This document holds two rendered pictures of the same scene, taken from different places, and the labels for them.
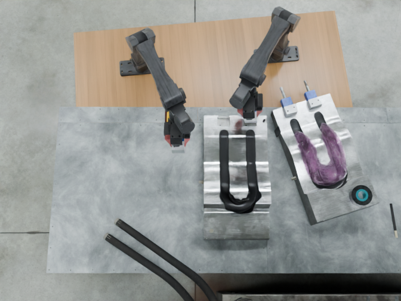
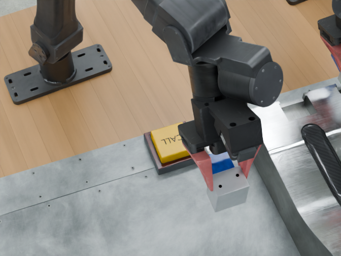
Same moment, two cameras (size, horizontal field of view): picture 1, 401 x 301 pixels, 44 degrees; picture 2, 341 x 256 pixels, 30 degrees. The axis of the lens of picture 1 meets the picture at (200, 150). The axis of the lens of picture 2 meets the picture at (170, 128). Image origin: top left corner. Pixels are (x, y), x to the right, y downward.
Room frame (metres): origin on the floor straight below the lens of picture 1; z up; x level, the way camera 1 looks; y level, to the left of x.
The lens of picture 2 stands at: (0.12, 0.31, 1.76)
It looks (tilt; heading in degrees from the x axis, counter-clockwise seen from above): 56 degrees down; 341
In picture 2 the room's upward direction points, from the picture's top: straight up
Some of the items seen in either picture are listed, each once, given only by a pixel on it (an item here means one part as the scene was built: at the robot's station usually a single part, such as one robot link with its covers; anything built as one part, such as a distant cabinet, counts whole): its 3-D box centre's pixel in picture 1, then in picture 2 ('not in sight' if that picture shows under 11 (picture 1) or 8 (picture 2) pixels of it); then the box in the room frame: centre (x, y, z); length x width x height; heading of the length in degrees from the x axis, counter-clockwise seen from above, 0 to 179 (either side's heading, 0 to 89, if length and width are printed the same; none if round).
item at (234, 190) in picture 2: (178, 135); (214, 162); (0.56, 0.09, 0.93); 0.13 x 0.05 x 0.05; 1
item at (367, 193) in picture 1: (360, 196); not in sight; (0.33, -0.62, 0.93); 0.08 x 0.08 x 0.04
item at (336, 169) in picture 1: (323, 153); not in sight; (0.51, -0.49, 0.90); 0.26 x 0.18 x 0.08; 18
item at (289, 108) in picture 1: (286, 101); not in sight; (0.75, -0.36, 0.86); 0.13 x 0.05 x 0.05; 18
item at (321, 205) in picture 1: (322, 156); not in sight; (0.51, -0.50, 0.86); 0.50 x 0.26 x 0.11; 18
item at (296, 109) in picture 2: (223, 122); (295, 113); (0.65, -0.09, 0.87); 0.05 x 0.05 x 0.04; 1
